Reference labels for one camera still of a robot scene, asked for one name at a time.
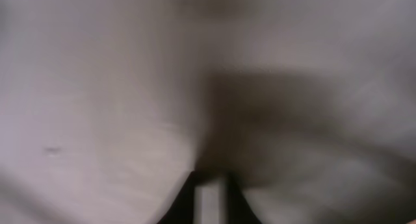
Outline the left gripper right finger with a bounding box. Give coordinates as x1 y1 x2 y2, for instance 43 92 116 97
225 173 262 224

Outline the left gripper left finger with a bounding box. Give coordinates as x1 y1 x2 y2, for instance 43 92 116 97
157 171 196 224

